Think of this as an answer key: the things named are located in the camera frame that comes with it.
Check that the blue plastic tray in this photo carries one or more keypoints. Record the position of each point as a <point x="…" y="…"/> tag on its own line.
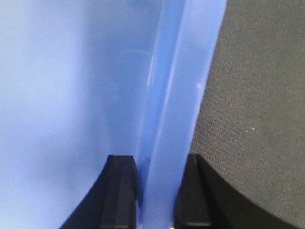
<point x="84" y="79"/>

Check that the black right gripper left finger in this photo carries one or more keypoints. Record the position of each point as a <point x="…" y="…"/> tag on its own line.
<point x="111" y="201"/>

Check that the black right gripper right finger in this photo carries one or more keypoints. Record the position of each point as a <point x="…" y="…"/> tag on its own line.
<point x="206" y="201"/>

